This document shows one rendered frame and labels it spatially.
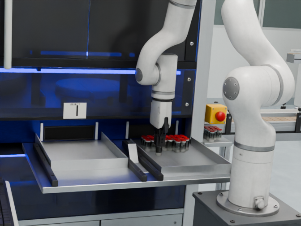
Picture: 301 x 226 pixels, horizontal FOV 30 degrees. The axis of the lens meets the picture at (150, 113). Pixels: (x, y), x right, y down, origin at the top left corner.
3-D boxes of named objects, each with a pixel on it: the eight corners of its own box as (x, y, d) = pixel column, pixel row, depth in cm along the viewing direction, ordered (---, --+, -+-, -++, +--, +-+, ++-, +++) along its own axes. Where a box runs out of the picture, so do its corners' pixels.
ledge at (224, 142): (190, 137, 242) (190, 133, 241) (217, 137, 246) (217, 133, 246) (204, 147, 229) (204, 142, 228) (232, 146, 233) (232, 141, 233)
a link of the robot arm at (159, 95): (148, 87, 204) (147, 95, 205) (156, 92, 196) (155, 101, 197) (169, 88, 207) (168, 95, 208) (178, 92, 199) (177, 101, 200)
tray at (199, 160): (129, 147, 214) (129, 138, 214) (191, 145, 223) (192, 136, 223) (161, 177, 183) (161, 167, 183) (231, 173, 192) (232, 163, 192)
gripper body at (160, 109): (148, 93, 205) (146, 123, 208) (157, 98, 196) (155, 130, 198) (167, 93, 208) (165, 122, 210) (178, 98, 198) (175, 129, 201)
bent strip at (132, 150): (126, 159, 199) (127, 143, 198) (134, 159, 200) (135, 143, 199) (139, 172, 186) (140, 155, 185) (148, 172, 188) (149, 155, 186)
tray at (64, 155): (35, 142, 213) (35, 133, 212) (101, 140, 222) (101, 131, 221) (50, 171, 182) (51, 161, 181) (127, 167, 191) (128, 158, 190)
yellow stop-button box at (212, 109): (202, 119, 233) (204, 102, 232) (217, 119, 236) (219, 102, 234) (210, 124, 226) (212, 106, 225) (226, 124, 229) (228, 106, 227)
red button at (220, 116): (212, 119, 228) (213, 110, 227) (221, 119, 229) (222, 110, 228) (217, 122, 224) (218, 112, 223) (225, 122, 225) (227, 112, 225)
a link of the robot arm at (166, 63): (158, 93, 195) (179, 91, 200) (161, 55, 192) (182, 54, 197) (144, 88, 202) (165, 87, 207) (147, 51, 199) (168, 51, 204)
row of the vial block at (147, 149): (143, 150, 211) (144, 138, 210) (187, 148, 218) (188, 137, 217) (145, 152, 209) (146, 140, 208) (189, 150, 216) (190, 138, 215)
